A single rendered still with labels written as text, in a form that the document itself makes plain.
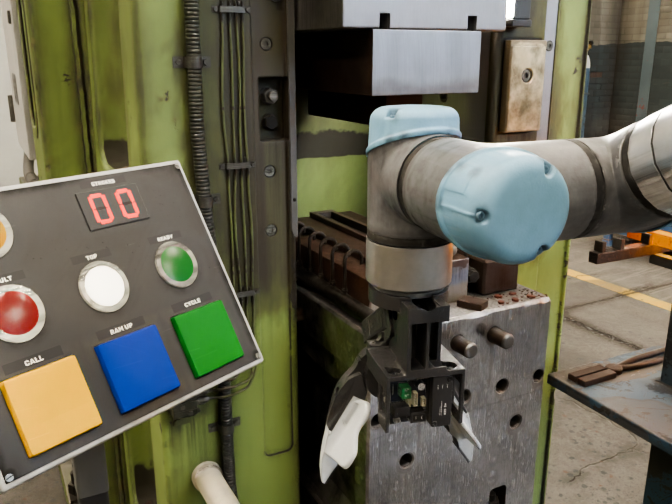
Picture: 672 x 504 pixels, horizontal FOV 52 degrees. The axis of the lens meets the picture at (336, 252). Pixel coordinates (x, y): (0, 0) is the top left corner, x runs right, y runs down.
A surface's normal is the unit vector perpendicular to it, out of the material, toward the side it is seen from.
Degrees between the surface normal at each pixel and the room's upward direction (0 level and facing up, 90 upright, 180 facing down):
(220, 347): 60
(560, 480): 0
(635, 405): 0
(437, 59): 90
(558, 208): 90
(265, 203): 90
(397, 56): 90
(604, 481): 0
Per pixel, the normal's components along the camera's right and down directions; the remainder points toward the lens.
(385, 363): 0.00, -0.96
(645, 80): -0.87, 0.14
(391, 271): -0.50, 0.25
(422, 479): 0.47, 0.25
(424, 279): 0.25, 0.28
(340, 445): -0.81, -0.47
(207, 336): 0.69, -0.33
